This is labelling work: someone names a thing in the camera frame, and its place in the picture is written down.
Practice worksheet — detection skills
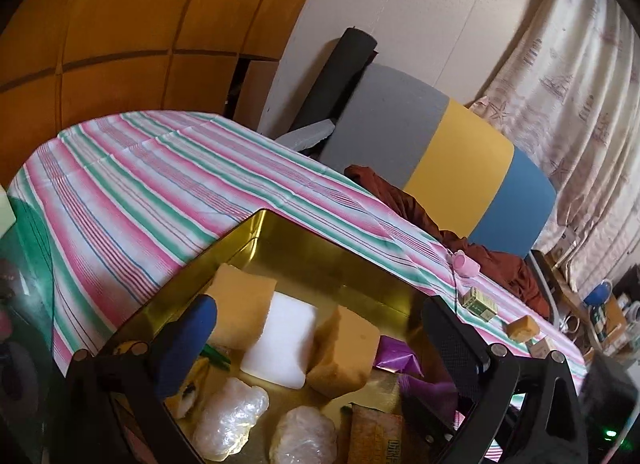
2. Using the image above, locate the grey foam slab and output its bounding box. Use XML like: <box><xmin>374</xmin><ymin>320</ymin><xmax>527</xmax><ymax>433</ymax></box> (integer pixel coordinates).
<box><xmin>274</xmin><ymin>119</ymin><xmax>337</xmax><ymax>152</ymax></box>

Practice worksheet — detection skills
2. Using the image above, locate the patterned beige curtain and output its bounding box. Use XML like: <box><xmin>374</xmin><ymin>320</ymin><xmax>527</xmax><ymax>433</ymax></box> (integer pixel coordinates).
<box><xmin>467</xmin><ymin>0</ymin><xmax>640</xmax><ymax>295</ymax></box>

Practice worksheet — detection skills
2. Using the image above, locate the small purple snack packet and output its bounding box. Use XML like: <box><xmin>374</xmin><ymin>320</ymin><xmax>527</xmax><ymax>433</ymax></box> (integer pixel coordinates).
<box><xmin>400</xmin><ymin>374</ymin><xmax>461</xmax><ymax>417</ymax></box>

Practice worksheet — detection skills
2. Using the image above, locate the yellow label rice cracker packet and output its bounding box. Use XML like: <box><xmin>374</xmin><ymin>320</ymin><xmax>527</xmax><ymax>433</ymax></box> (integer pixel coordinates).
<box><xmin>345</xmin><ymin>401</ymin><xmax>406</xmax><ymax>464</ymax></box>

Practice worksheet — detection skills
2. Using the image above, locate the black rolled mat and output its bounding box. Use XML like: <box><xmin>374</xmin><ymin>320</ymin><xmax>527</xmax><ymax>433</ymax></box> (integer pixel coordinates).
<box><xmin>295</xmin><ymin>27</ymin><xmax>379</xmax><ymax>132</ymax></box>

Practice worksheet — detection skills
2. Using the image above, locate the pale green block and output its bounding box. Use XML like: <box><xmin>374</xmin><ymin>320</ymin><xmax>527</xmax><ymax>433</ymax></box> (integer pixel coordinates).
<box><xmin>0</xmin><ymin>184</ymin><xmax>16</xmax><ymax>240</ymax></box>

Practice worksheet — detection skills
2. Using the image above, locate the grey yellow blue panel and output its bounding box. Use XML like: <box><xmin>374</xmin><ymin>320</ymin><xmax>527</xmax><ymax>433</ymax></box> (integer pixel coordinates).
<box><xmin>317</xmin><ymin>63</ymin><xmax>557</xmax><ymax>260</ymax></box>

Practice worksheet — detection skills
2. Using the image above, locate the wooden desk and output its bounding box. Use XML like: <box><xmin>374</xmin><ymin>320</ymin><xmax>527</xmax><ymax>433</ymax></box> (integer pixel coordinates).
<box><xmin>530</xmin><ymin>249</ymin><xmax>640</xmax><ymax>360</ymax></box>

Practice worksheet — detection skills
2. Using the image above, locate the yellow sponge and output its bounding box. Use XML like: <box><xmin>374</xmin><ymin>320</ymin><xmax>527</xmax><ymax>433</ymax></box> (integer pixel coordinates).
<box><xmin>205</xmin><ymin>264</ymin><xmax>278</xmax><ymax>352</ymax></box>
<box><xmin>306</xmin><ymin>305</ymin><xmax>382</xmax><ymax>397</ymax></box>
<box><xmin>507</xmin><ymin>315</ymin><xmax>541</xmax><ymax>343</ymax></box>

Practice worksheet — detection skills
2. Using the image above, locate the small green box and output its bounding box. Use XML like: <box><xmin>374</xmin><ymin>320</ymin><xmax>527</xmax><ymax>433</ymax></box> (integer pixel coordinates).
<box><xmin>461</xmin><ymin>287</ymin><xmax>498</xmax><ymax>320</ymax></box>

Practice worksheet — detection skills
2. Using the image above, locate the beige carton box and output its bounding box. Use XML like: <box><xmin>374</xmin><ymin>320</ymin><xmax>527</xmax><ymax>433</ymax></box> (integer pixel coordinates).
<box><xmin>531</xmin><ymin>337</ymin><xmax>560</xmax><ymax>360</ymax></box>

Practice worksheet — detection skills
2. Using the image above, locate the clear snack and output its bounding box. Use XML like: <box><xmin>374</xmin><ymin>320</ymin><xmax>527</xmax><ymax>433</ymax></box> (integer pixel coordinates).
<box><xmin>192</xmin><ymin>376</ymin><xmax>271</xmax><ymax>462</ymax></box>
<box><xmin>270</xmin><ymin>406</ymin><xmax>338</xmax><ymax>464</ymax></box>

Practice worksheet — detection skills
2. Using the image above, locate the maroon and gold tin box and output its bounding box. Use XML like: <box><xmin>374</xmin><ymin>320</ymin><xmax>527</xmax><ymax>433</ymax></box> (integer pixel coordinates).
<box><xmin>97</xmin><ymin>208</ymin><xmax>481</xmax><ymax>464</ymax></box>

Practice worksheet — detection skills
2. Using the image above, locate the white sponge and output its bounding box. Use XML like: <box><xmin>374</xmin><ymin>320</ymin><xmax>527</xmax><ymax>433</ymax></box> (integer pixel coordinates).
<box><xmin>239</xmin><ymin>291</ymin><xmax>321</xmax><ymax>390</ymax></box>

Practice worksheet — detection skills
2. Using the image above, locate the striped tablecloth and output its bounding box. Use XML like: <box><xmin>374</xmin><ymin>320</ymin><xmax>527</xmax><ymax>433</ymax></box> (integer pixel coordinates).
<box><xmin>10</xmin><ymin>112</ymin><xmax>588</xmax><ymax>395</ymax></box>

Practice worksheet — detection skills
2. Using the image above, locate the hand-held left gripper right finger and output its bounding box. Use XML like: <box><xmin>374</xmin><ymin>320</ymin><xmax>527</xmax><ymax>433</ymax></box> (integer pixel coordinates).
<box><xmin>400</xmin><ymin>295</ymin><xmax>590</xmax><ymax>464</ymax></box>

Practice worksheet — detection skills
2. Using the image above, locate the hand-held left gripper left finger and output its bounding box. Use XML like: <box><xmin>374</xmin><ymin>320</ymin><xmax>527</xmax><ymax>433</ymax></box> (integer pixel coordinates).
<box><xmin>47</xmin><ymin>295</ymin><xmax>219</xmax><ymax>464</ymax></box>

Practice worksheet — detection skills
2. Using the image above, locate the reddish brown cloth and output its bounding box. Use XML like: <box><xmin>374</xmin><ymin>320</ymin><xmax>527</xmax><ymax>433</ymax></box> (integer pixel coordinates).
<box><xmin>344</xmin><ymin>164</ymin><xmax>551</xmax><ymax>322</ymax></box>

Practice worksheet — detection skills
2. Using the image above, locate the wooden wardrobe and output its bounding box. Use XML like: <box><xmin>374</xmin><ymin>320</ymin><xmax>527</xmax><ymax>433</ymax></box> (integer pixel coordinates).
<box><xmin>0</xmin><ymin>0</ymin><xmax>336</xmax><ymax>185</ymax></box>

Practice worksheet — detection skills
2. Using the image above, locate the pink roll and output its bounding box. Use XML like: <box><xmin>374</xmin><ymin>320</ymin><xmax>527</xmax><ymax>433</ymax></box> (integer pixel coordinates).
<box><xmin>451</xmin><ymin>250</ymin><xmax>481</xmax><ymax>277</ymax></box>

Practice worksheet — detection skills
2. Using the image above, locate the small blue fan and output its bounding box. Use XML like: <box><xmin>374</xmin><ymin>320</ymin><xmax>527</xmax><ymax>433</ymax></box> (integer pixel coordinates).
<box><xmin>582</xmin><ymin>280</ymin><xmax>613</xmax><ymax>307</ymax></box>

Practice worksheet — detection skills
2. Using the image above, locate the large purple snack packet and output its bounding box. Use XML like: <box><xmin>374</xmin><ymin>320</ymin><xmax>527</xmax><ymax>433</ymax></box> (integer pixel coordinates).
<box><xmin>372</xmin><ymin>337</ymin><xmax>426</xmax><ymax>377</ymax></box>

